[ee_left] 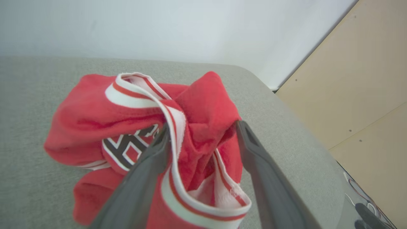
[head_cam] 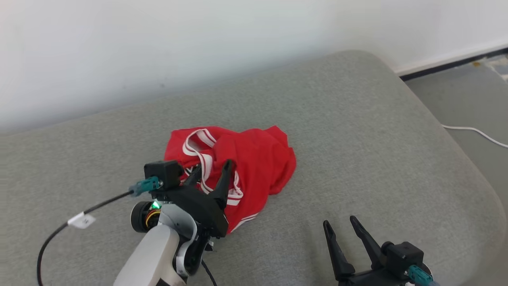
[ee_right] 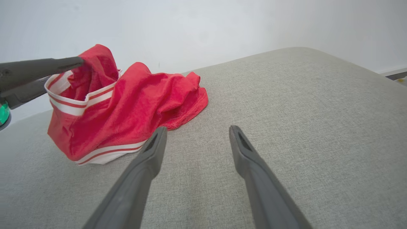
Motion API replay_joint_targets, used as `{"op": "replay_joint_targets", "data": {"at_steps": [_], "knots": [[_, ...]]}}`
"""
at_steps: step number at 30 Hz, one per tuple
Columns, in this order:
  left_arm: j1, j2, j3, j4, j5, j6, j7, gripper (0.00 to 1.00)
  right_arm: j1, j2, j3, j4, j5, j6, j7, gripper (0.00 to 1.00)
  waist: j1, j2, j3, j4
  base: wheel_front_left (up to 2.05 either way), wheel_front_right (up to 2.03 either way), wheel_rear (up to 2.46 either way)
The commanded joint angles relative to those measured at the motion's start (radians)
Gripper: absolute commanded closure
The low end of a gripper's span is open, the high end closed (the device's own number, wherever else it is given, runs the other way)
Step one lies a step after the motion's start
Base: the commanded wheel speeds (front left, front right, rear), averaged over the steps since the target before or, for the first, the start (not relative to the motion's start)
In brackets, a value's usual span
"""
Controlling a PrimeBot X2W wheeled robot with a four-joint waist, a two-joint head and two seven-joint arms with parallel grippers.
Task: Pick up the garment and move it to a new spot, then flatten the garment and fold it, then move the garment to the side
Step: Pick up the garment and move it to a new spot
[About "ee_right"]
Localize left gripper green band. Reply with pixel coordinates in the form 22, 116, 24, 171
0, 57, 84, 131

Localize red and white basketball shorts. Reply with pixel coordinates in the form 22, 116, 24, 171
45, 44, 209, 166

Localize white and black baseboard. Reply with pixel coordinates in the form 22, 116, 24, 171
380, 68, 407, 80

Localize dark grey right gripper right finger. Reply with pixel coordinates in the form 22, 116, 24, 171
230, 125, 314, 229

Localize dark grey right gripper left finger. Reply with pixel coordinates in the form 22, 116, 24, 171
83, 127, 168, 229

